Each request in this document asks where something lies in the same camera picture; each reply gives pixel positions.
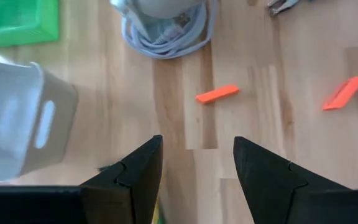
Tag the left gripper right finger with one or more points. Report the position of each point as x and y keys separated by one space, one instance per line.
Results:
x=266 y=186

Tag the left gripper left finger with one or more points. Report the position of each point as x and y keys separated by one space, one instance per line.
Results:
x=135 y=186

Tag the orange-pink rectangular eraser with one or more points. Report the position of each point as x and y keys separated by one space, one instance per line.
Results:
x=343 y=93
x=217 y=94

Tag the grey plastic bin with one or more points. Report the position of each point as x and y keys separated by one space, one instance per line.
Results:
x=11 y=118

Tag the green plastic basket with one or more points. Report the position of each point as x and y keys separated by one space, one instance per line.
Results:
x=17 y=21

